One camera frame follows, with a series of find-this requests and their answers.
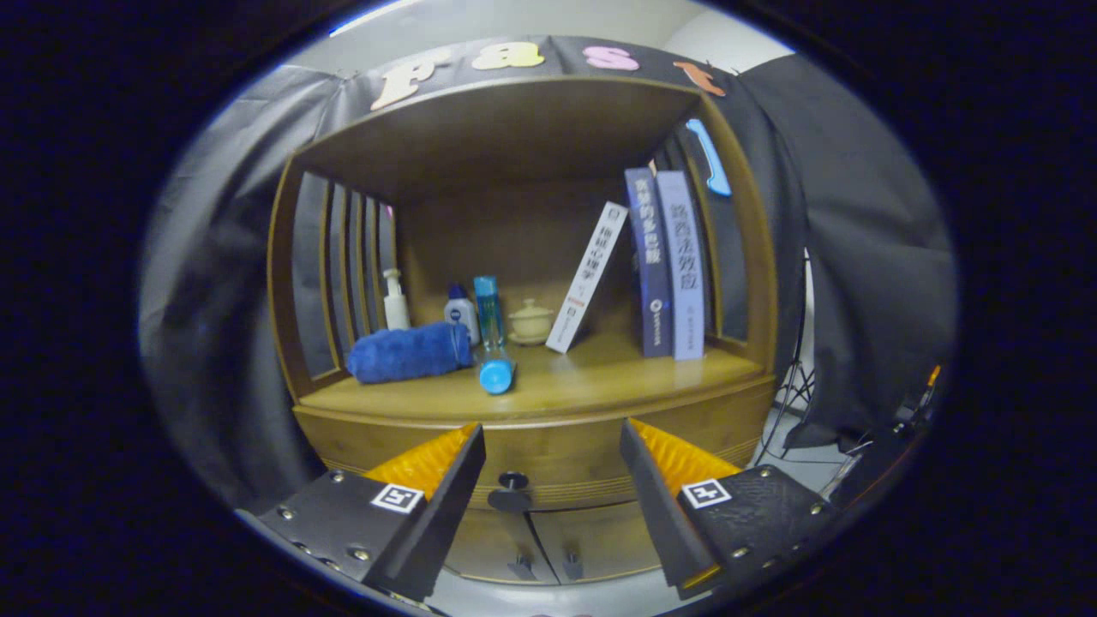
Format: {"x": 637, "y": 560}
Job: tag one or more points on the wooden cabinet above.
{"x": 514, "y": 137}

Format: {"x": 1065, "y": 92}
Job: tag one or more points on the light purple book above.
{"x": 683, "y": 266}

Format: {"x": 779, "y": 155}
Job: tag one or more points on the white book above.
{"x": 587, "y": 278}

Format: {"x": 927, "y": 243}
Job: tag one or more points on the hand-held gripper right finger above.
{"x": 656, "y": 506}

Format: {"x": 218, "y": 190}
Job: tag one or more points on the wooden countertop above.
{"x": 600, "y": 377}

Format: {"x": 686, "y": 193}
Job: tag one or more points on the clear blue bottle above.
{"x": 488, "y": 313}

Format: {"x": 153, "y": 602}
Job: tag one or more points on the black equipment with orange clip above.
{"x": 883, "y": 446}

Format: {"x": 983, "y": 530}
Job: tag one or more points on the dark blue book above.
{"x": 650, "y": 266}

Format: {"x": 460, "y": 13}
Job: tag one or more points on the black tripod stand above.
{"x": 793, "y": 394}

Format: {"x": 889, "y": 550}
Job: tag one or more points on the black backdrop cloth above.
{"x": 857, "y": 257}

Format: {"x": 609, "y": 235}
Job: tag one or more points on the white pump bottle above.
{"x": 396, "y": 308}

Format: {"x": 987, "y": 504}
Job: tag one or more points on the white bottle with blue cap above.
{"x": 461, "y": 317}

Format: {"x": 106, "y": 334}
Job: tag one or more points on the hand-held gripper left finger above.
{"x": 446, "y": 506}

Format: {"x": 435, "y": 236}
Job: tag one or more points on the blue folded towel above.
{"x": 407, "y": 353}

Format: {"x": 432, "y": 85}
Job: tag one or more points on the beige lidded teacup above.
{"x": 531, "y": 324}

